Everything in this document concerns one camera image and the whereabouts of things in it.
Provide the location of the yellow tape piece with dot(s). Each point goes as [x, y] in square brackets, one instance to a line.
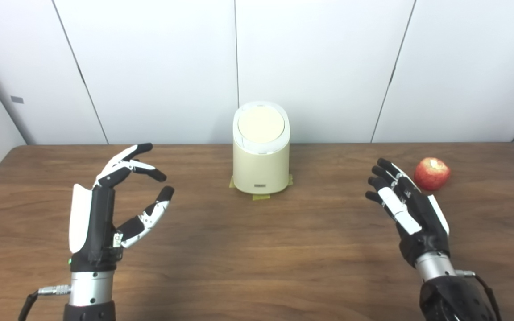
[232, 183]
[290, 180]
[260, 196]

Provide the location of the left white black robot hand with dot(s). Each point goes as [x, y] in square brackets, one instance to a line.
[101, 214]

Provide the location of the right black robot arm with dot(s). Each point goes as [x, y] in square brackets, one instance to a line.
[453, 298]

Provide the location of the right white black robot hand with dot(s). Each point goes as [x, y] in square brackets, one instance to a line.
[424, 223]

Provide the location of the cream round bin lid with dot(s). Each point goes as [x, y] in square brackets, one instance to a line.
[261, 125]

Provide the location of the cream-colored bin body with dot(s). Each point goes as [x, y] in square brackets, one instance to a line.
[261, 171]

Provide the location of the grey wall label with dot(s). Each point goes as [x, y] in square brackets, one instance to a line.
[17, 100]

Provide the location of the red apple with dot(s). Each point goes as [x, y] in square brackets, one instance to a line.
[431, 174]

